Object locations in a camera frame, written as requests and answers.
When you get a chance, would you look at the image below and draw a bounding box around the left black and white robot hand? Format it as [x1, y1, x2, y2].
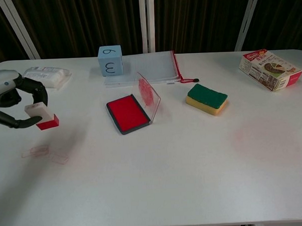
[0, 68, 51, 130]

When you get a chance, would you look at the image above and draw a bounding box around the white box with red base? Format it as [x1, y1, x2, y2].
[24, 101, 61, 132]

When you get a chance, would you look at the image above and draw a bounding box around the white tissue pack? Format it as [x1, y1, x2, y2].
[22, 65, 73, 92]

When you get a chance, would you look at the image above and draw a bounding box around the blue foam cube with numbers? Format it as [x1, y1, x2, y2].
[97, 45, 123, 77]

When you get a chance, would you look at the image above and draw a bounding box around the red ink pad with clear lid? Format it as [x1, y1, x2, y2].
[105, 70, 163, 136]

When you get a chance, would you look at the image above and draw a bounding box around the clear mesh pouch red zipper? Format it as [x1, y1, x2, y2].
[103, 49, 200, 89]

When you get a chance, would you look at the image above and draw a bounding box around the green and yellow sponge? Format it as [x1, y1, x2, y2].
[185, 82, 229, 117]

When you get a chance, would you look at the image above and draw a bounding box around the snack box with chocolate picture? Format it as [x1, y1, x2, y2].
[238, 48, 302, 94]

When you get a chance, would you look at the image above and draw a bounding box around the white partition frame post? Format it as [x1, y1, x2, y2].
[0, 0, 42, 62]
[139, 0, 157, 54]
[232, 0, 264, 52]

